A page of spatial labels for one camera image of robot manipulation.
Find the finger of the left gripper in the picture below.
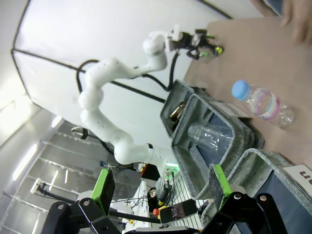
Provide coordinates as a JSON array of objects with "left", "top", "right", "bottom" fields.
[
  {"left": 194, "top": 28, "right": 217, "bottom": 41},
  {"left": 186, "top": 45, "right": 225, "bottom": 61}
]

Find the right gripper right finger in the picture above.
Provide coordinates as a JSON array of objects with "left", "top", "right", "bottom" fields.
[{"left": 201, "top": 164, "right": 289, "bottom": 234}]

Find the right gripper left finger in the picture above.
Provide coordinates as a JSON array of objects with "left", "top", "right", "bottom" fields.
[{"left": 44, "top": 167, "right": 116, "bottom": 234}]

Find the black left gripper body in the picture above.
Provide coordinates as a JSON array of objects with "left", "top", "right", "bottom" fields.
[{"left": 175, "top": 31, "right": 196, "bottom": 54}]

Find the brown glass bottle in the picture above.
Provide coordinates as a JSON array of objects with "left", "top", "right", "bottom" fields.
[{"left": 169, "top": 100, "right": 188, "bottom": 123}]

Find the clear water bottle blue cap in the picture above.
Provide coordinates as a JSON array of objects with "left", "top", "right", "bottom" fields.
[{"left": 231, "top": 79, "right": 296, "bottom": 129}]

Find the grey fabric basket for cans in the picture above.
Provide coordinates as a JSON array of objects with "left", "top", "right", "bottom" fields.
[{"left": 201, "top": 148, "right": 312, "bottom": 234}]

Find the grey fabric basket for bottles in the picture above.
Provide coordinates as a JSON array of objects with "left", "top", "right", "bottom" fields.
[{"left": 160, "top": 79, "right": 213, "bottom": 146}]

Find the white Can label card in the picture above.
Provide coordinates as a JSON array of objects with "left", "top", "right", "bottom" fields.
[{"left": 283, "top": 164, "right": 312, "bottom": 194}]

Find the grey fabric basket for plastic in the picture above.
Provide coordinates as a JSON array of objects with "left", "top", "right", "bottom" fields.
[{"left": 171, "top": 93, "right": 266, "bottom": 201}]

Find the person's left hand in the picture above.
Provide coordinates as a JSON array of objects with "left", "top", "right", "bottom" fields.
[{"left": 280, "top": 0, "right": 312, "bottom": 44}]

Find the black hanging clamp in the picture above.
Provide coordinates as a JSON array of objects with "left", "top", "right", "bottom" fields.
[{"left": 71, "top": 125, "right": 89, "bottom": 140}]

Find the white Plastic label card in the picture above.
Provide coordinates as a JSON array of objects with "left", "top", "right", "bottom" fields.
[{"left": 211, "top": 100, "right": 252, "bottom": 119}]

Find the black smartphone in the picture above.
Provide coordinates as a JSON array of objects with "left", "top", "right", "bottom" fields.
[{"left": 159, "top": 198, "right": 198, "bottom": 225}]

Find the green lit control box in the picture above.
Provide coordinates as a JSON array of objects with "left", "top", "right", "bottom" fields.
[{"left": 163, "top": 162, "right": 180, "bottom": 182}]

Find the ceiling light strip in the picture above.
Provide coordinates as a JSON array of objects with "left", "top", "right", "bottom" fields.
[{"left": 12, "top": 143, "right": 38, "bottom": 181}]

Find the white screen panel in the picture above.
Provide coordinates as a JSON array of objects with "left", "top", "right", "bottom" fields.
[{"left": 10, "top": 0, "right": 234, "bottom": 129}]

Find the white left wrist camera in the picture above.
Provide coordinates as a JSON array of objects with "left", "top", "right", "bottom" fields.
[{"left": 166, "top": 23, "right": 183, "bottom": 41}]

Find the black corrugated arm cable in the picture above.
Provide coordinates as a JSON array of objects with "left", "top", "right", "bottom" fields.
[{"left": 76, "top": 52, "right": 181, "bottom": 94}]

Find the white wire rack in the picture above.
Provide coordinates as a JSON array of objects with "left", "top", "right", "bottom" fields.
[{"left": 168, "top": 175, "right": 211, "bottom": 230}]

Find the white camera on black arm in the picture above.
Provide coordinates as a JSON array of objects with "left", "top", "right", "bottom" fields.
[{"left": 30, "top": 177, "right": 81, "bottom": 204}]

